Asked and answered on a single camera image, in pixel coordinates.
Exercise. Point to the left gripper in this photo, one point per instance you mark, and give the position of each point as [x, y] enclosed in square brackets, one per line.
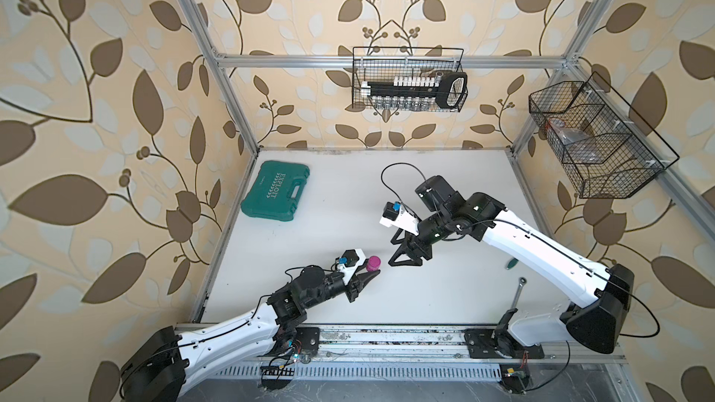
[354, 288]

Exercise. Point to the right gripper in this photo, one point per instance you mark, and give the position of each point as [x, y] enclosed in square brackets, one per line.
[411, 241]

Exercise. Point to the magenta paint jar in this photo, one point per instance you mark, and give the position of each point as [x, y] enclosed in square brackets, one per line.
[373, 264]

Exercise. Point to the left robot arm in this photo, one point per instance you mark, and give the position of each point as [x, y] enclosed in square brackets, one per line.
[171, 362]

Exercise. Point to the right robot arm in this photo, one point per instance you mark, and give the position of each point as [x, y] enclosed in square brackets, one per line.
[599, 297]

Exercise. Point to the silver combination wrench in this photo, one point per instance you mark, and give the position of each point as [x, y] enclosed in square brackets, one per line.
[521, 284]

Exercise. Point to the green plastic tool case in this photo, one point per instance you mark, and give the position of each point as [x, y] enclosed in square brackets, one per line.
[276, 192]

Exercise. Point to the plastic bag in basket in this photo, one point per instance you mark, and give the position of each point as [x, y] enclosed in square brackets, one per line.
[578, 147]

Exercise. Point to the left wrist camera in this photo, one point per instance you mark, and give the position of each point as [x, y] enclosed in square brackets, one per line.
[349, 263]

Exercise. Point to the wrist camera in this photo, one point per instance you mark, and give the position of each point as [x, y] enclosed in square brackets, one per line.
[349, 263]
[395, 214]

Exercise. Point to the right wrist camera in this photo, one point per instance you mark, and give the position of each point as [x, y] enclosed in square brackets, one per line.
[395, 214]

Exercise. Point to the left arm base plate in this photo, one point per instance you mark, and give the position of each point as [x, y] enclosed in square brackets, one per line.
[301, 340]

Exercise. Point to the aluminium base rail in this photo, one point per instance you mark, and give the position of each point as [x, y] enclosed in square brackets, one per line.
[423, 343]

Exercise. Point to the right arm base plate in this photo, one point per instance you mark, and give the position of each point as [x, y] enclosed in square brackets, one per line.
[487, 344]

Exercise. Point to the socket set rail holder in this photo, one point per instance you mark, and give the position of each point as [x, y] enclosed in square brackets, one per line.
[443, 92]

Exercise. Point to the black wire basket back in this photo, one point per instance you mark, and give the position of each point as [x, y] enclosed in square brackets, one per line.
[385, 63]

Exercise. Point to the black wire basket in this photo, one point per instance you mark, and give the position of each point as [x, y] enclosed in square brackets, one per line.
[632, 151]
[385, 63]

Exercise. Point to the black wire basket right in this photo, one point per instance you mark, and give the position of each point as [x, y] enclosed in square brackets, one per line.
[632, 151]

